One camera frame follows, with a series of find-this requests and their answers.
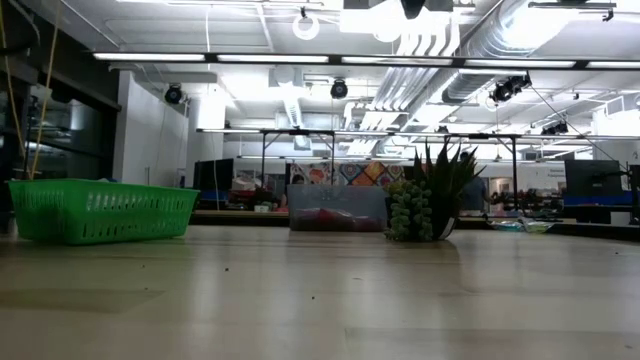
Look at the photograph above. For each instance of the grey translucent plastic bin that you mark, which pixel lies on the grey translucent plastic bin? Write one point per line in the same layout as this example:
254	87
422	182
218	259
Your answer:
335	195

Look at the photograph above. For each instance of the green plastic basket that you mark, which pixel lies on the green plastic basket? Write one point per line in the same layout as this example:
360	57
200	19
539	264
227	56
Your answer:
100	215

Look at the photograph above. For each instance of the person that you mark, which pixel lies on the person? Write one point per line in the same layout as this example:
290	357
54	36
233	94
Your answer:
475	192
298	179

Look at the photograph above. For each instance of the colourful patterned quilt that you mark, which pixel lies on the colourful patterned quilt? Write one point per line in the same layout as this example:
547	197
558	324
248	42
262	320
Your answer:
350	174

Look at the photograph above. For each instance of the black ceiling spotlight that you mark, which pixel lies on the black ceiling spotlight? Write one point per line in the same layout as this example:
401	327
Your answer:
510	87
173	94
555	128
339	89

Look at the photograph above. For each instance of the black computer monitor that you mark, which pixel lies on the black computer monitor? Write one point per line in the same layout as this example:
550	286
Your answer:
213	175
592	177

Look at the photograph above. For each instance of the white LED light strip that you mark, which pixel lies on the white LED light strip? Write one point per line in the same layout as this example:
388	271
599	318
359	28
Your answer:
520	63
272	58
615	65
150	56
397	61

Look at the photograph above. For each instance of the blue desk panel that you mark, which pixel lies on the blue desk panel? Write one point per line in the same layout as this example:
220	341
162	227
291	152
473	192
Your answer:
600	200

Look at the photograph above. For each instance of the black background workstation frame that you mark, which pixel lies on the black background workstation frame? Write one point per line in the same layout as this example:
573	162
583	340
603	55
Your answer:
300	132

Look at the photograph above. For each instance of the silver ventilation duct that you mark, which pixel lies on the silver ventilation duct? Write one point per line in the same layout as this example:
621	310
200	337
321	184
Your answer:
480	50

